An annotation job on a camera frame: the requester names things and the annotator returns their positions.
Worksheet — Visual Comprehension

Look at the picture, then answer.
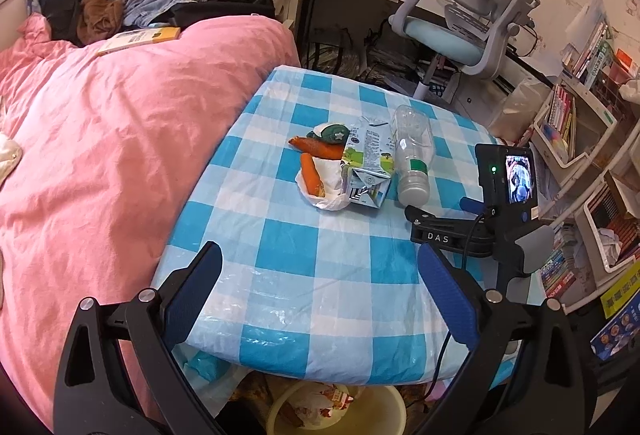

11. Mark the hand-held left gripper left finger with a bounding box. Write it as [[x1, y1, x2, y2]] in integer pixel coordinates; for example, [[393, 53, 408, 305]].
[[52, 241, 223, 435]]

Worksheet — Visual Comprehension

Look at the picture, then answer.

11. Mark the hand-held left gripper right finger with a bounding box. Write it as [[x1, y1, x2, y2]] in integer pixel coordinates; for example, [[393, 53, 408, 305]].
[[417, 245, 598, 435]]

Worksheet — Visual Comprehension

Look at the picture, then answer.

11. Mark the clear plastic bottle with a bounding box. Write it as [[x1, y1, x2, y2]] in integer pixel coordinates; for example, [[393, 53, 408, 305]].
[[391, 105, 434, 206]]

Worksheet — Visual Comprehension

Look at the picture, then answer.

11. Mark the green white milk carton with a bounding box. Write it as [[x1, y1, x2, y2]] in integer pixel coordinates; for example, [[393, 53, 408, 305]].
[[341, 122, 396, 210]]

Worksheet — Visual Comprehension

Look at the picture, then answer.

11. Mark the large white paper sheet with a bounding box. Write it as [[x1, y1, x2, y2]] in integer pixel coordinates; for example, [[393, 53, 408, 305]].
[[295, 155, 352, 212]]

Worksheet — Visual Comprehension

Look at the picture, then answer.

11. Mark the short orange knitted carrot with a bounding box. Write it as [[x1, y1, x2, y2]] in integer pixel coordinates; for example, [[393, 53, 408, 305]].
[[299, 153, 327, 196]]

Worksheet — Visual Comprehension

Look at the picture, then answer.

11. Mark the yellow plastic basin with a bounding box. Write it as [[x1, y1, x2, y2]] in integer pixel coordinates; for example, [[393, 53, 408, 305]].
[[267, 382, 406, 435]]

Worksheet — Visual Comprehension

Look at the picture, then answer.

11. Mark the blue white checkered tablecloth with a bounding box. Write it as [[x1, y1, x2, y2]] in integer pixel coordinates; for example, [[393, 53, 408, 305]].
[[150, 64, 546, 388]]

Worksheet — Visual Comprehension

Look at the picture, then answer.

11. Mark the clear plastic bag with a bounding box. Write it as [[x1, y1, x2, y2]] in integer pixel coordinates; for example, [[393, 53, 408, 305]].
[[492, 77, 551, 140]]

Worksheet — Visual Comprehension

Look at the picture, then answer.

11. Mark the white cabinet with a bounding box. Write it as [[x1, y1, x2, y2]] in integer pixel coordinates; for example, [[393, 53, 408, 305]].
[[450, 60, 531, 128]]

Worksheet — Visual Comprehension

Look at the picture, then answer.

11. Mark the green knitted toy white label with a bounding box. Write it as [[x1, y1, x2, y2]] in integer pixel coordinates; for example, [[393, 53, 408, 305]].
[[306, 124, 351, 146]]

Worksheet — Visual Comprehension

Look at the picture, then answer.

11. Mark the white bookshelf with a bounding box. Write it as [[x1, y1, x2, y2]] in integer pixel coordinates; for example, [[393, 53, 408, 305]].
[[530, 15, 640, 316]]

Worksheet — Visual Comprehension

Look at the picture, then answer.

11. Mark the long orange knitted carrot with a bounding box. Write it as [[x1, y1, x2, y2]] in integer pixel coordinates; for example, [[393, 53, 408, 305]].
[[288, 136, 346, 160]]

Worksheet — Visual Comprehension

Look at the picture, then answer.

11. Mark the yellow blue picture book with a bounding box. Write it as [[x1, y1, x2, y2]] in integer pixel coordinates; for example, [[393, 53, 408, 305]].
[[590, 275, 640, 361]]

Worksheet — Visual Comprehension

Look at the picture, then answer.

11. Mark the red snack wrapper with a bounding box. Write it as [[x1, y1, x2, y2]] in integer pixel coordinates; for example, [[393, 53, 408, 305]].
[[295, 385, 362, 427]]

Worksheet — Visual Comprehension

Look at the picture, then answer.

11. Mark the pink blanket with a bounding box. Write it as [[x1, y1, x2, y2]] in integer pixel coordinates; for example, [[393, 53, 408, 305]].
[[0, 12, 301, 431]]

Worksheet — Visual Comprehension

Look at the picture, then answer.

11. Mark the stack of magazines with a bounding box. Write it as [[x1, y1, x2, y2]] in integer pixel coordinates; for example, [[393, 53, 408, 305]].
[[306, 42, 362, 72]]

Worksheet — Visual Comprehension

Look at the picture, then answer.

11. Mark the row of upright books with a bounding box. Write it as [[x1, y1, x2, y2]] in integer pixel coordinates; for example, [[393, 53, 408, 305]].
[[560, 22, 616, 86]]

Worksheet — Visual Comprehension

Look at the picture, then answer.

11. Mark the brown garment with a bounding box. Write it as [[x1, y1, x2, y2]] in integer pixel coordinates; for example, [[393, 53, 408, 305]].
[[77, 0, 125, 46]]

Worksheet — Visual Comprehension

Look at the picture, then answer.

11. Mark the blue denim clothing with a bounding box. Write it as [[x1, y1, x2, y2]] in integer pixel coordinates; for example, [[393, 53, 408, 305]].
[[122, 0, 231, 28]]

